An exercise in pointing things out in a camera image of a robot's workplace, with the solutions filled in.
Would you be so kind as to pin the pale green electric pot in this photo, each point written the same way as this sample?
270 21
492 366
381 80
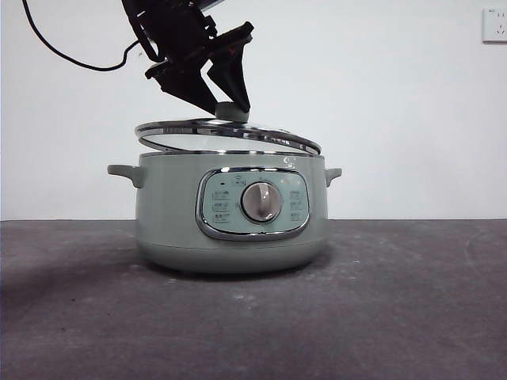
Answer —
166 210

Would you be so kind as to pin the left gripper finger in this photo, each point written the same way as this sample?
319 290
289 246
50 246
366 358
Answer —
233 79
182 81

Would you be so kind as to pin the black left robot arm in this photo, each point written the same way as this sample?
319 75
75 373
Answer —
174 35

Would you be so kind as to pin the white wall socket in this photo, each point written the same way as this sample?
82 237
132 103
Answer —
495 25

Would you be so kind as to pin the glass lid with green knob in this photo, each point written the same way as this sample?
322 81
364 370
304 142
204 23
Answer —
231 112

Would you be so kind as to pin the pale grey camera box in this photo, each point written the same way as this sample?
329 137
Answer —
208 3

